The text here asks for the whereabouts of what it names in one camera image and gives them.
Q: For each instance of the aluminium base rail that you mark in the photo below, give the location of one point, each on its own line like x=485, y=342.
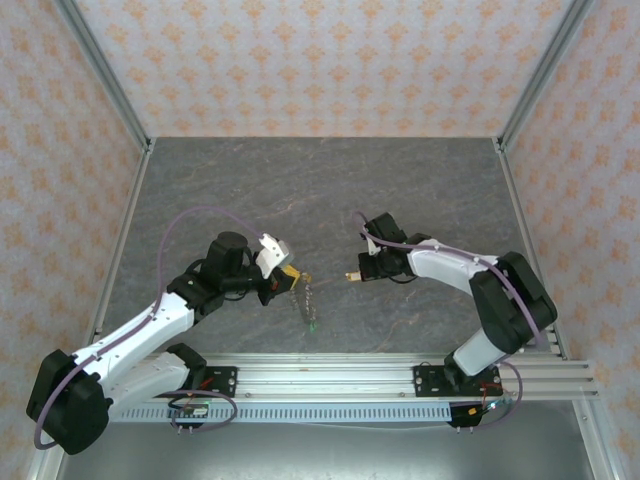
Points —
x=325, y=375

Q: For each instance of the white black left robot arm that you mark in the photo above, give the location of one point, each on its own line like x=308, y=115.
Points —
x=135, y=330

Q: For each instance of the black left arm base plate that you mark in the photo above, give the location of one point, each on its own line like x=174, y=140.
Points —
x=222, y=380

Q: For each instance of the grey metal shelf panel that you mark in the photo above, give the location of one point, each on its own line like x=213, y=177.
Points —
x=325, y=450

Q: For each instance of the aluminium frame upright post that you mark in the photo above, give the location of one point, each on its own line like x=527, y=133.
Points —
x=107, y=75
x=542, y=75

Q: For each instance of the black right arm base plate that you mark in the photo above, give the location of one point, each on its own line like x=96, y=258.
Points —
x=425, y=380

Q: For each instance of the aluminium table side rail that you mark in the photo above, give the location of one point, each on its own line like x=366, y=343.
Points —
x=127, y=225
x=520, y=225

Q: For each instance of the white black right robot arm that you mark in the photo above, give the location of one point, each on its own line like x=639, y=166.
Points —
x=445, y=265

